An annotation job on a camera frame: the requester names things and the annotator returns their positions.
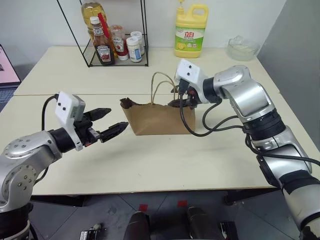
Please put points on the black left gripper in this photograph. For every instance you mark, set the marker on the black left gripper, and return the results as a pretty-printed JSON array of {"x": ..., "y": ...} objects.
[{"x": 83, "y": 127}]

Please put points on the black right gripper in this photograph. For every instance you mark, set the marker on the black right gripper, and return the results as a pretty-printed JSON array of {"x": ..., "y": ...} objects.
[{"x": 193, "y": 98}]

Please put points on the brown paper bag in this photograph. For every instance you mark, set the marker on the brown paper bag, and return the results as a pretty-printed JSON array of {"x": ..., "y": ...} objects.
[{"x": 157, "y": 120}]

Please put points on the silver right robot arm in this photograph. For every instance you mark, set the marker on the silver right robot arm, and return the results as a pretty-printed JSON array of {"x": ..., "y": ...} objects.
[{"x": 250, "y": 95}]

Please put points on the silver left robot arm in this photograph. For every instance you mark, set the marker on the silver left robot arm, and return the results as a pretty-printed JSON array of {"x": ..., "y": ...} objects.
[{"x": 22, "y": 155}]

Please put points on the yellow dish soap bottle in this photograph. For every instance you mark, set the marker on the yellow dish soap bottle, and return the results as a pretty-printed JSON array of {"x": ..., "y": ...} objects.
[{"x": 190, "y": 37}]

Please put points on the white capped jar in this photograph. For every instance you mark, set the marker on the white capped jar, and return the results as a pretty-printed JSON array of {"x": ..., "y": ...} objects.
[
  {"x": 135, "y": 52},
  {"x": 138, "y": 34}
]

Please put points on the glass Heinz ketchup bottle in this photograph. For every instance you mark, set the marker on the glass Heinz ketchup bottle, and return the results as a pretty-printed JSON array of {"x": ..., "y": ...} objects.
[{"x": 103, "y": 53}]

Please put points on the red squeeze ketchup bottle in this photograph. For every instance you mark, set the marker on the red squeeze ketchup bottle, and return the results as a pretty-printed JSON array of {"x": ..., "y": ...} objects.
[{"x": 118, "y": 43}]

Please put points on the clear glass bowl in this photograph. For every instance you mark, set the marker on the clear glass bowl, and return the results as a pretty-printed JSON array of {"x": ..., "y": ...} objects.
[{"x": 243, "y": 50}]

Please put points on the red floor tape mark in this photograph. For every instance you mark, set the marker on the red floor tape mark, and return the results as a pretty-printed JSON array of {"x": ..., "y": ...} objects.
[{"x": 182, "y": 203}]

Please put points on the dark rounded shape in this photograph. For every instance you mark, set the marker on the dark rounded shape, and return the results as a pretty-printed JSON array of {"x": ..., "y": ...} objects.
[
  {"x": 201, "y": 225},
  {"x": 136, "y": 227}
]

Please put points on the yellow cooking oil bottle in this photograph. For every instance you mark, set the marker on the yellow cooking oil bottle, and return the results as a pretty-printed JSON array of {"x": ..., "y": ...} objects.
[{"x": 92, "y": 10}]

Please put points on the laptop with pink screen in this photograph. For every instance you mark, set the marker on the laptop with pink screen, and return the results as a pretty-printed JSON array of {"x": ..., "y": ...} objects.
[{"x": 7, "y": 67}]

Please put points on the small black floor device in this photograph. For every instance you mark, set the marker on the small black floor device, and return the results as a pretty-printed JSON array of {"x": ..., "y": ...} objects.
[{"x": 91, "y": 233}]

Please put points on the black and red floor object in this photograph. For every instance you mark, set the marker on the black and red floor object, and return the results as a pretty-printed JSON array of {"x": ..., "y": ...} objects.
[{"x": 228, "y": 231}]

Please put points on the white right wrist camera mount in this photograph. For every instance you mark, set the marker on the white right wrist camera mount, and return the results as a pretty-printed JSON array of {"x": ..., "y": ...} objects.
[{"x": 190, "y": 72}]

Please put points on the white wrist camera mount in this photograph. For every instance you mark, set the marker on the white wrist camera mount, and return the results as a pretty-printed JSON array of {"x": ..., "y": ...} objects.
[
  {"x": 65, "y": 107},
  {"x": 190, "y": 72}
]

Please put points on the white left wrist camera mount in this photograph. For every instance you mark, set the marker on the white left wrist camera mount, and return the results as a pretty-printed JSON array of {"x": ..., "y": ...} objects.
[{"x": 65, "y": 107}]

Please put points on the black table frame bar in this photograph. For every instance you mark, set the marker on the black table frame bar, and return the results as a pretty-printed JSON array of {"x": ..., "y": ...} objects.
[{"x": 57, "y": 200}]

